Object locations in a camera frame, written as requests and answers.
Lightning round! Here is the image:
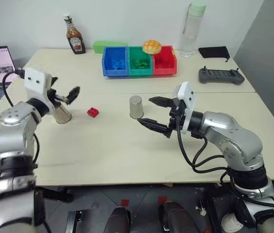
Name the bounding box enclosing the green rectangular box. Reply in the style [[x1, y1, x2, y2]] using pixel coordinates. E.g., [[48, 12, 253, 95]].
[[93, 40, 129, 54]]

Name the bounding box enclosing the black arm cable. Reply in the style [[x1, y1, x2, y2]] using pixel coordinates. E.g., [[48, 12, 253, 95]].
[[175, 116, 230, 174], [2, 68, 26, 108]]

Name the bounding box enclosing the green storage bin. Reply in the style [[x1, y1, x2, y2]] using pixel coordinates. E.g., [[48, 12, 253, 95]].
[[128, 46, 154, 76]]

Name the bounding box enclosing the round yellow bread bun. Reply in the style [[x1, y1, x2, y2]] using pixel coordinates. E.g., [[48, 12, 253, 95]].
[[143, 40, 162, 55]]

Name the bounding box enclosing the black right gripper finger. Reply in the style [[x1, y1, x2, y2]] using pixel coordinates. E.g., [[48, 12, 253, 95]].
[[137, 118, 170, 137], [148, 96, 175, 109]]

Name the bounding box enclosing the blue storage bin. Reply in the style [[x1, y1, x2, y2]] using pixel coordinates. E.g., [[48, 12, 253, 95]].
[[101, 46, 130, 78]]

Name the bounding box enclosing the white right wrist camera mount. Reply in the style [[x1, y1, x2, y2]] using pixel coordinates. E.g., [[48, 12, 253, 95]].
[[171, 82, 197, 134]]

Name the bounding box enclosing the white round object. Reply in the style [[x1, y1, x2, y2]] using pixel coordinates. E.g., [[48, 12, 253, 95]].
[[221, 213, 244, 233]]

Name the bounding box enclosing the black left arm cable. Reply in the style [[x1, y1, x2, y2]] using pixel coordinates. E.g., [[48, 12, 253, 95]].
[[2, 68, 26, 108]]

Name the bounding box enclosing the red storage bin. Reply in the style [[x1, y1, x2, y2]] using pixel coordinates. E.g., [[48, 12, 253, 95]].
[[151, 45, 178, 76]]

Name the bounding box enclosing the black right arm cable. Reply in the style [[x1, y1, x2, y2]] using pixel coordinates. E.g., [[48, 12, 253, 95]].
[[175, 116, 230, 174]]

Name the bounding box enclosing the green blocks pile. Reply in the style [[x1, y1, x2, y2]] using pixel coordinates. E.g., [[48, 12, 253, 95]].
[[131, 57, 151, 69]]

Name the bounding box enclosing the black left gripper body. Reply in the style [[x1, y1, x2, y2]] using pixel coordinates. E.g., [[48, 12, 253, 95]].
[[46, 88, 67, 105]]

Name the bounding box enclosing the dark rounded shape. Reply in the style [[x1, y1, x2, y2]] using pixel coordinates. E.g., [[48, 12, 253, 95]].
[[158, 200, 200, 233], [109, 206, 132, 233]]

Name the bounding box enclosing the black cloth pouch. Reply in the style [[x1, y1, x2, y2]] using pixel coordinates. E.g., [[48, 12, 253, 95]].
[[198, 46, 231, 62]]

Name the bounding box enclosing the blue blocks pile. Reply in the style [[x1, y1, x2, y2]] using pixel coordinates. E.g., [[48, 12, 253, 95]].
[[109, 57, 127, 70]]

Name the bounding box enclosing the small red block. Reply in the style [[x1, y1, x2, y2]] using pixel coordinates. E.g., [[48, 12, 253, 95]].
[[86, 107, 100, 119]]

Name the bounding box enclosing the silver metal cup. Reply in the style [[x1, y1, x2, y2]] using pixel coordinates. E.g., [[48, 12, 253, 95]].
[[129, 95, 145, 120], [51, 101, 74, 125]]

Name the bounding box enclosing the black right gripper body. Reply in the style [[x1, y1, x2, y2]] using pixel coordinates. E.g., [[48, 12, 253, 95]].
[[164, 97, 189, 139]]

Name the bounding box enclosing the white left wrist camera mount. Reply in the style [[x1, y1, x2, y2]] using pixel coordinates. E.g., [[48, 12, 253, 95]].
[[24, 67, 56, 113]]

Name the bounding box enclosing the ketchup bottle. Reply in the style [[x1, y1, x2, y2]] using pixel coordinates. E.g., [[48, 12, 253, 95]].
[[63, 13, 87, 55]]

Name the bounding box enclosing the gray handheld controller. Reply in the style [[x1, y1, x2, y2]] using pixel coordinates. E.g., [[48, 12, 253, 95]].
[[198, 67, 245, 85]]

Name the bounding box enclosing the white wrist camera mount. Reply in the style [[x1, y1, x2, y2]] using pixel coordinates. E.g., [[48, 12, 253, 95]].
[[171, 82, 197, 134], [24, 67, 56, 113]]

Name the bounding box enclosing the clear bottle with green lid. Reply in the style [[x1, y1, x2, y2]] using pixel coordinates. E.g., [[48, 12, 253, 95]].
[[180, 2, 206, 58]]

